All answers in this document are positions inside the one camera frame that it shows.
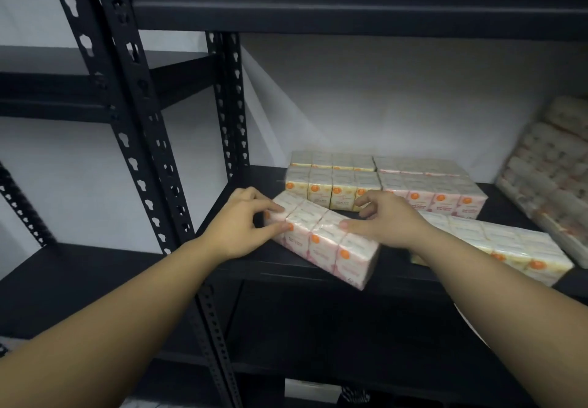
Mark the person's right forearm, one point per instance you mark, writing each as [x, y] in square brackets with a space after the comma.
[514, 311]

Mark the person's left forearm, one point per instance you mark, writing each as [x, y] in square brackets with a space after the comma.
[105, 329]

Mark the white box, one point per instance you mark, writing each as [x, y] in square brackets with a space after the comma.
[312, 390]

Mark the black mesh basket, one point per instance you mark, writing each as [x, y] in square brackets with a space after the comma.
[354, 395]

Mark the person's left hand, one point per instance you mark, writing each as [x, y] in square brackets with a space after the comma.
[234, 233]

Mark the person's right hand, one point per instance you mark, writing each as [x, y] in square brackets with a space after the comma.
[395, 224]

